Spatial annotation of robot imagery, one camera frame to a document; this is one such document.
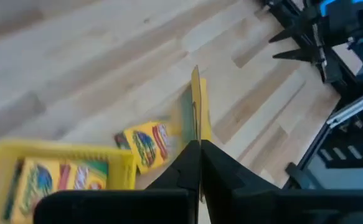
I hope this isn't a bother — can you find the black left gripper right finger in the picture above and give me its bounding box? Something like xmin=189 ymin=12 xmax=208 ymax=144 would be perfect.
xmin=200 ymin=139 xmax=363 ymax=224

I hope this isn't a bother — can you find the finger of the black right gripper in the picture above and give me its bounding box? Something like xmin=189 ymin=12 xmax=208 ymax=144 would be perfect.
xmin=272 ymin=48 xmax=318 ymax=62
xmin=268 ymin=21 xmax=313 ymax=44

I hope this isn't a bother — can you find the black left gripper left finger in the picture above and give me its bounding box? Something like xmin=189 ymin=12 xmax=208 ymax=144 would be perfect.
xmin=33 ymin=139 xmax=202 ymax=224

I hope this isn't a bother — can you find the yellow plastic basket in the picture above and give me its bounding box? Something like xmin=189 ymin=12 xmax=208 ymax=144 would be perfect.
xmin=0 ymin=139 xmax=138 ymax=224

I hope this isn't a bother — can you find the yellow green crayon box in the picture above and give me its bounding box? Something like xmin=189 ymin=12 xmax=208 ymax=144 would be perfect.
xmin=2 ymin=157 xmax=109 ymax=223
xmin=114 ymin=121 xmax=174 ymax=175
xmin=170 ymin=65 xmax=212 ymax=147

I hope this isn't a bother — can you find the black aluminium rig frame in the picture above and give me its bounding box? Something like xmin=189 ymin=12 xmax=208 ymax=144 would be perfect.
xmin=262 ymin=0 xmax=363 ymax=190

